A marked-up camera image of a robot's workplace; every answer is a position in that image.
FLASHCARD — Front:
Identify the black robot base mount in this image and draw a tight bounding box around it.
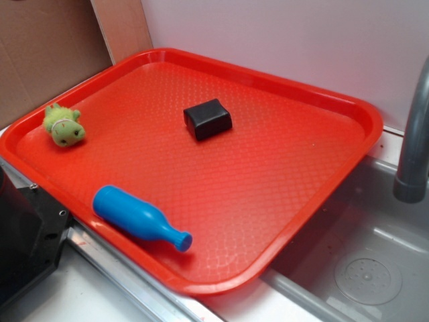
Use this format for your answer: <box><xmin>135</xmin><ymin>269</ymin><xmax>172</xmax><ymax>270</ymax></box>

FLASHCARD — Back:
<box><xmin>1</xmin><ymin>170</ymin><xmax>70</xmax><ymax>310</ymax></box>

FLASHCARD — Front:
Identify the black rectangular block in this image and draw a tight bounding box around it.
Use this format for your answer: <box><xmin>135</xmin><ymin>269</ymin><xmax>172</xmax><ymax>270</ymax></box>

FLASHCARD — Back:
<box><xmin>184</xmin><ymin>99</ymin><xmax>233</xmax><ymax>141</ymax></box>

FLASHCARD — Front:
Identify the grey toy sink basin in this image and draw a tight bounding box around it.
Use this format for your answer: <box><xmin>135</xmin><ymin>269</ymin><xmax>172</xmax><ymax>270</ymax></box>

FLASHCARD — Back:
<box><xmin>200</xmin><ymin>154</ymin><xmax>429</xmax><ymax>322</ymax></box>

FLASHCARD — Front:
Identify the brown cardboard panel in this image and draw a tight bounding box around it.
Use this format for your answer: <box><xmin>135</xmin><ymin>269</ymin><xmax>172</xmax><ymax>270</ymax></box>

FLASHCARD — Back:
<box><xmin>1</xmin><ymin>1</ymin><xmax>152</xmax><ymax>128</ymax></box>

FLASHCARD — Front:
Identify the red plastic tray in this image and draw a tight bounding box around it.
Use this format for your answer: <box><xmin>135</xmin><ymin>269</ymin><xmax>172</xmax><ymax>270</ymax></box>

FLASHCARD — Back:
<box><xmin>1</xmin><ymin>49</ymin><xmax>383</xmax><ymax>296</ymax></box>

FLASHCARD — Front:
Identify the blue plastic bottle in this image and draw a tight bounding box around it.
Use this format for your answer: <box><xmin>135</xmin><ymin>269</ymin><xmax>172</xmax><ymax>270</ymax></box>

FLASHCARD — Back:
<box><xmin>93</xmin><ymin>185</ymin><xmax>193</xmax><ymax>252</ymax></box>

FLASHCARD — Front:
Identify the green plush animal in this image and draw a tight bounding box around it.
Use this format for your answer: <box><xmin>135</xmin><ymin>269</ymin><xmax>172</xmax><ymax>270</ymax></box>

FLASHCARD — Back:
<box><xmin>42</xmin><ymin>103</ymin><xmax>86</xmax><ymax>148</ymax></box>

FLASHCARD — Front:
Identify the grey faucet spout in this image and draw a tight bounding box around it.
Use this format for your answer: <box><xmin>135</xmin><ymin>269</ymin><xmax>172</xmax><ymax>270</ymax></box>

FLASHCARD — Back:
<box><xmin>393</xmin><ymin>61</ymin><xmax>428</xmax><ymax>203</ymax></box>

